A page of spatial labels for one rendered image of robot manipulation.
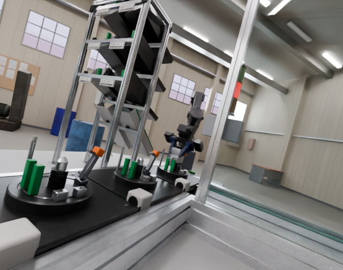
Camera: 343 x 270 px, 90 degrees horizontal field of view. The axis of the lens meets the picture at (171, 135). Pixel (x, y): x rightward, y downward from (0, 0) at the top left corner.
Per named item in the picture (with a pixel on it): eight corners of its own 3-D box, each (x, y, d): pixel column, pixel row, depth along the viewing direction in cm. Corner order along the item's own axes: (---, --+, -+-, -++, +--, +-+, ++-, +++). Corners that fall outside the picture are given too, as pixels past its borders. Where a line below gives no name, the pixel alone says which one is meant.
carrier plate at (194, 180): (162, 167, 94) (163, 164, 94) (203, 184, 82) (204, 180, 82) (133, 171, 73) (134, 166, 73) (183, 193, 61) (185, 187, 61)
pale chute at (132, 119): (134, 150, 103) (139, 146, 105) (148, 157, 95) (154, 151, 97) (113, 109, 87) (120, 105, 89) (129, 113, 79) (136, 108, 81)
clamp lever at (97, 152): (82, 178, 39) (100, 148, 42) (87, 181, 38) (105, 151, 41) (69, 173, 36) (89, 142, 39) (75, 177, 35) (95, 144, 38)
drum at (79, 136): (58, 168, 313) (71, 119, 312) (62, 159, 368) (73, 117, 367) (95, 172, 342) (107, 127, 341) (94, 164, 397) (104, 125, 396)
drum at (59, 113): (71, 136, 681) (77, 112, 680) (69, 138, 622) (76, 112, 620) (51, 132, 653) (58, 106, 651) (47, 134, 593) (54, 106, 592)
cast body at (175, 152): (174, 159, 81) (178, 145, 81) (182, 162, 79) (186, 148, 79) (165, 160, 74) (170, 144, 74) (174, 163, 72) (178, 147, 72)
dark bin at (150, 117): (140, 118, 101) (147, 107, 103) (156, 121, 93) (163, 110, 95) (106, 81, 81) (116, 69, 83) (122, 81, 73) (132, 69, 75)
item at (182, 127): (183, 128, 83) (180, 118, 78) (196, 132, 79) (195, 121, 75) (177, 137, 80) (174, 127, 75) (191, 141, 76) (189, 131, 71)
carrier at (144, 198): (131, 171, 71) (138, 142, 71) (181, 194, 60) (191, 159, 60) (75, 178, 50) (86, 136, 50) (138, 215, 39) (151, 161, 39)
